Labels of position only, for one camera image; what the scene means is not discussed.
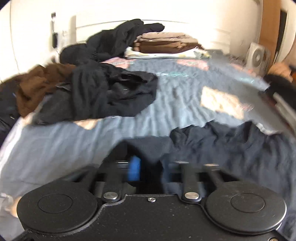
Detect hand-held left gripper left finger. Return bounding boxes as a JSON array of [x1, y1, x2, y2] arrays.
[[67, 156, 142, 202]]

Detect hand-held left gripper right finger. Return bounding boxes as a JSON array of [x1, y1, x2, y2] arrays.
[[174, 160, 241, 203]]

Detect black t-shirt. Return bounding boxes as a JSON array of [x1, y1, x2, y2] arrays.
[[109, 120, 296, 202]]

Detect stack of folded dark clothes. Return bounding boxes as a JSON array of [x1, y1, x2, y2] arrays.
[[258, 62, 296, 130]]

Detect stack of folded brown clothes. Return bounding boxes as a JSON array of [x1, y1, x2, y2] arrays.
[[126, 32, 206, 59]]

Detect pile of black clothes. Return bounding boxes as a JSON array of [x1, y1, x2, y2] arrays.
[[60, 19, 166, 64]]

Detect bed with grey-blue quilt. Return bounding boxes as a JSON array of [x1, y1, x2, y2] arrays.
[[0, 56, 296, 209]]

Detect crumpled black garment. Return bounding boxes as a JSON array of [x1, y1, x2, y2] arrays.
[[32, 62, 159, 126]]

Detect brown garment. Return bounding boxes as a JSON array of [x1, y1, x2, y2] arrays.
[[15, 63, 77, 117]]

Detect white fan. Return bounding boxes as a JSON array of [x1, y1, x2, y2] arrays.
[[245, 42, 271, 71]]

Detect black jacket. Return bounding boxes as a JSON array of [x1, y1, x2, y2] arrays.
[[0, 79, 21, 139]]

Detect white headboard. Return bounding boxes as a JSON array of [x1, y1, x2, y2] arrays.
[[75, 14, 255, 54]]

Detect wooden door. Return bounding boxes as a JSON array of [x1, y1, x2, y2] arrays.
[[259, 0, 296, 77]]

